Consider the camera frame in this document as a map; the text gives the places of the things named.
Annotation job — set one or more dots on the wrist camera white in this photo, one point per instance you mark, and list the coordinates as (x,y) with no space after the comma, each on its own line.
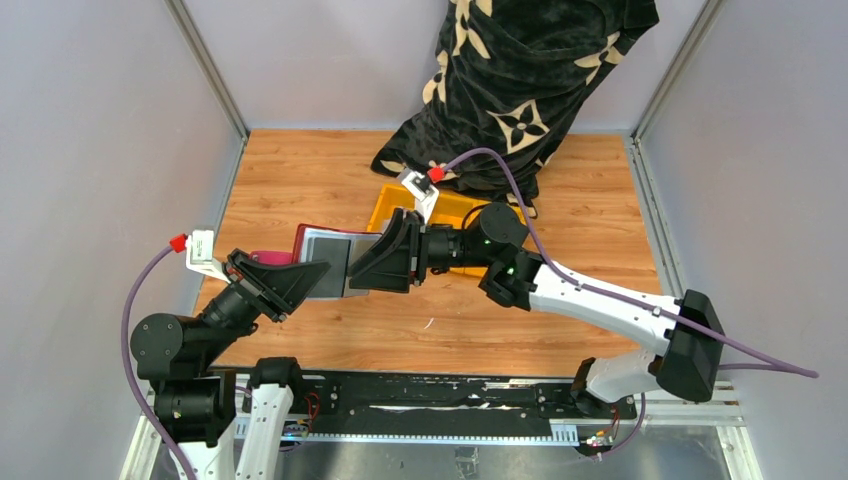
(200,257)
(423,191)

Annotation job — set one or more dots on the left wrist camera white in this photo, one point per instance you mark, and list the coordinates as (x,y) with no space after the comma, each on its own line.
(200,257)

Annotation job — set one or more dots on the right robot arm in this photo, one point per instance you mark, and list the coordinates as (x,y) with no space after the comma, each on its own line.
(679,353)

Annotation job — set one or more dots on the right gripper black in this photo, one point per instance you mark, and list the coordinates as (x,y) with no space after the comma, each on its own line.
(386,266)

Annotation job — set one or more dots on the black floral blanket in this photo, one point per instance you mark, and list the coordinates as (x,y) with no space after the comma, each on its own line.
(510,81)

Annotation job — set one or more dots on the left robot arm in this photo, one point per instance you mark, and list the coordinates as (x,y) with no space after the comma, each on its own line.
(194,407)

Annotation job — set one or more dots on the yellow three-compartment bin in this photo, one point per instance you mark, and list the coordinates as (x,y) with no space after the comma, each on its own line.
(450,212)

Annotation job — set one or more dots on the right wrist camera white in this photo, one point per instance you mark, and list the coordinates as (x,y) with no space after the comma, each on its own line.
(423,191)

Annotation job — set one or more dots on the red leather card holder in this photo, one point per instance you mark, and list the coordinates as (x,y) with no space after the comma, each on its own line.
(274,257)

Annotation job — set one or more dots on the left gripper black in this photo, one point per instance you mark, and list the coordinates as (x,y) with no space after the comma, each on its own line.
(271,287)

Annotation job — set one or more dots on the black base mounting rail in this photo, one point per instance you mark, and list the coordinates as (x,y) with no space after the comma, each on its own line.
(441,408)

